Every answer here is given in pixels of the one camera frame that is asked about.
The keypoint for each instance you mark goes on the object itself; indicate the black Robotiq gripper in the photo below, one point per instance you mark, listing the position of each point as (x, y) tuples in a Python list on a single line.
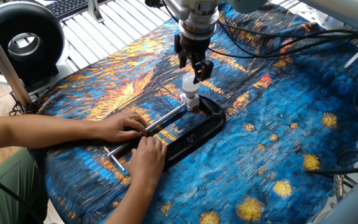
[(196, 48)]

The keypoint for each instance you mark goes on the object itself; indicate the white light bulb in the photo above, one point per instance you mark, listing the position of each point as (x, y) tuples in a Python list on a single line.
[(190, 85)]

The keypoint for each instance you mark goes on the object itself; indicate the white lamp socket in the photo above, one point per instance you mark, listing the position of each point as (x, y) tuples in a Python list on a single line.
[(190, 102)]

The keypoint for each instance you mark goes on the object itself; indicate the black C-clamp with silver screw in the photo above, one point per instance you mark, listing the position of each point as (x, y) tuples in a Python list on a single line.
[(204, 130)]

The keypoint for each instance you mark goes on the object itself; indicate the person's right forearm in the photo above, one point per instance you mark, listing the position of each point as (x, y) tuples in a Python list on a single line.
[(130, 205)]

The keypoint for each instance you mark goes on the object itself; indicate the person's left forearm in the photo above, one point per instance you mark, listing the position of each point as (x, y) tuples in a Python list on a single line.
[(42, 132)]

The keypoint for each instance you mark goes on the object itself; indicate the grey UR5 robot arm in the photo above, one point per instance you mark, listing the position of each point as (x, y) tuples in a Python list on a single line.
[(353, 205)]

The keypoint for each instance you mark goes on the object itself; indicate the person's left hand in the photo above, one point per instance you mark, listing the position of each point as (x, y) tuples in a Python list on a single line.
[(121, 127)]

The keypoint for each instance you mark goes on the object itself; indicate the person's right hand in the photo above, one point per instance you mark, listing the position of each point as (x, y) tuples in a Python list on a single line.
[(148, 161)]

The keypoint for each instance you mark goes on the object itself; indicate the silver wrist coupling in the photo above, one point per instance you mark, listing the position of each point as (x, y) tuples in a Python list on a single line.
[(197, 26)]

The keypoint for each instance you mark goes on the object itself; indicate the black round knob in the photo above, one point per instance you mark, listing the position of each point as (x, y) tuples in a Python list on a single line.
[(154, 3)]

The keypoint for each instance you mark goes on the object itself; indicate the starry night painting tablecloth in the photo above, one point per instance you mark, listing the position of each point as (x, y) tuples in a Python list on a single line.
[(259, 155)]

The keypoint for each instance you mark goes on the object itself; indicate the black keyboard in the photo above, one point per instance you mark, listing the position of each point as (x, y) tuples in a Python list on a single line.
[(67, 6)]

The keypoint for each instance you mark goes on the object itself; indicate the silver cylinder base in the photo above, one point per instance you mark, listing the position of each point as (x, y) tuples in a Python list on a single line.
[(328, 20)]

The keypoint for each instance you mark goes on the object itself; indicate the silver metal plug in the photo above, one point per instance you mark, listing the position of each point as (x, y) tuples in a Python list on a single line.
[(339, 185)]

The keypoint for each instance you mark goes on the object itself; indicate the green trousers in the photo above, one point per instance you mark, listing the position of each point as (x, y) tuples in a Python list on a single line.
[(8, 186)]

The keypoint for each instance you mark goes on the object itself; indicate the white wrist mount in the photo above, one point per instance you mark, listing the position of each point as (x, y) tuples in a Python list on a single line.
[(180, 7)]

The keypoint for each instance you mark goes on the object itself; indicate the aluminium bracket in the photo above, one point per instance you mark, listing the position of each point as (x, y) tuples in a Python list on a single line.
[(93, 11)]

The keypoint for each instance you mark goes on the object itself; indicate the aluminium frame post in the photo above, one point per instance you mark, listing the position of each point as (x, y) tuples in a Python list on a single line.
[(5, 65)]

